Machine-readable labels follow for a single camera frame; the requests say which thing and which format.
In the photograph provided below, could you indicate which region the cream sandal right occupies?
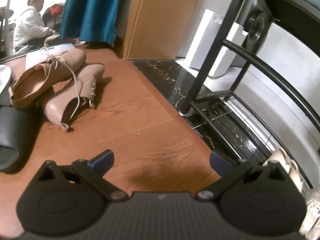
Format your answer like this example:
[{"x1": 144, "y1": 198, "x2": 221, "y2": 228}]
[{"x1": 289, "y1": 159, "x2": 304, "y2": 193}]

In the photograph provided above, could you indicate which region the lower beige lace-up shoe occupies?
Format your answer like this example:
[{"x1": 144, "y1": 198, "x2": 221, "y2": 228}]
[{"x1": 38, "y1": 63, "x2": 105, "y2": 132}]

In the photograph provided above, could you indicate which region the beige lace-up shoe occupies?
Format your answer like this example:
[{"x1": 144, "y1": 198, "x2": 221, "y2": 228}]
[
  {"x1": 38, "y1": 63, "x2": 105, "y2": 132},
  {"x1": 8, "y1": 48, "x2": 86, "y2": 109}
]

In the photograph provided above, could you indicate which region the front black slide sandal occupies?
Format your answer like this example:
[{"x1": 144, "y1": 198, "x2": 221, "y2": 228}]
[{"x1": 1, "y1": 106, "x2": 41, "y2": 173}]

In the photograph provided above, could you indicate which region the white sneaker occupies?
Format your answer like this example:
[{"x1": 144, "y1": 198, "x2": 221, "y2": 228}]
[{"x1": 299, "y1": 188, "x2": 319, "y2": 239}]

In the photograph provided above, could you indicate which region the upper beige lace-up shoe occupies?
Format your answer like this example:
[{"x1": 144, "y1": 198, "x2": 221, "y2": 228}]
[{"x1": 8, "y1": 48, "x2": 86, "y2": 109}]

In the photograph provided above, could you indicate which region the white air purifier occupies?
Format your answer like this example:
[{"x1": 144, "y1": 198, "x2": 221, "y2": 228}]
[{"x1": 188, "y1": 8, "x2": 250, "y2": 79}]

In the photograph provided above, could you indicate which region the purple white flat scale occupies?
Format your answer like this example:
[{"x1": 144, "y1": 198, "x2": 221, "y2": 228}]
[{"x1": 25, "y1": 43, "x2": 74, "y2": 70}]

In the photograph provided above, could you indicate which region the white round stand base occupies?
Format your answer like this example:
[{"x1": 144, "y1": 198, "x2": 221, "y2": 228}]
[{"x1": 0, "y1": 64, "x2": 11, "y2": 94}]

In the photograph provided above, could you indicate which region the black speaker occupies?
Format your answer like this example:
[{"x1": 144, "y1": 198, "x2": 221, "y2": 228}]
[{"x1": 238, "y1": 0, "x2": 270, "y2": 52}]

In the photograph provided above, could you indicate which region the person in white jacket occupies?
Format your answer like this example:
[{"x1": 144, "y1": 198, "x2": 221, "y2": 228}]
[{"x1": 13, "y1": 0, "x2": 55, "y2": 52}]

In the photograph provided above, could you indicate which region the teal curtain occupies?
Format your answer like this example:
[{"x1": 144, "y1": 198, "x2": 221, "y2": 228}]
[{"x1": 60, "y1": 0, "x2": 119, "y2": 46}]

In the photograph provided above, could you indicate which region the leaning mirror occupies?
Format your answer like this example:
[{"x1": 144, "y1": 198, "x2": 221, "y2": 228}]
[{"x1": 1, "y1": 0, "x2": 75, "y2": 58}]

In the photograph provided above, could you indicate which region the black metal shoe rack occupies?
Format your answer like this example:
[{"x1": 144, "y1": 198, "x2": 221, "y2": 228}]
[{"x1": 179, "y1": 0, "x2": 319, "y2": 187}]

